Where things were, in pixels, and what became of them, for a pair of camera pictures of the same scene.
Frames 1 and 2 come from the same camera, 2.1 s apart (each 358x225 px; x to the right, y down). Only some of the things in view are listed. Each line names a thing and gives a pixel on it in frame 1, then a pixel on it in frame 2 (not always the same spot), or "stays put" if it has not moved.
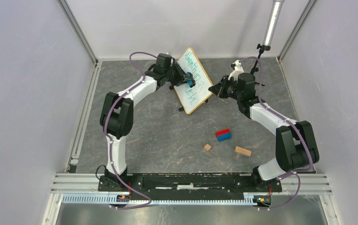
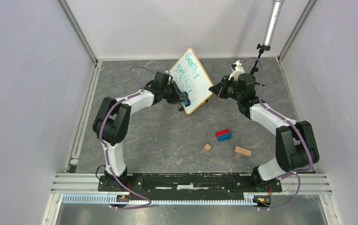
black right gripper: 218,89 stays put
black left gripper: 181,73 → 175,99
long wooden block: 243,151 stays put
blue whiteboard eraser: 190,82 → 186,102
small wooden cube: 207,147 stays put
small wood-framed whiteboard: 189,95 stays put
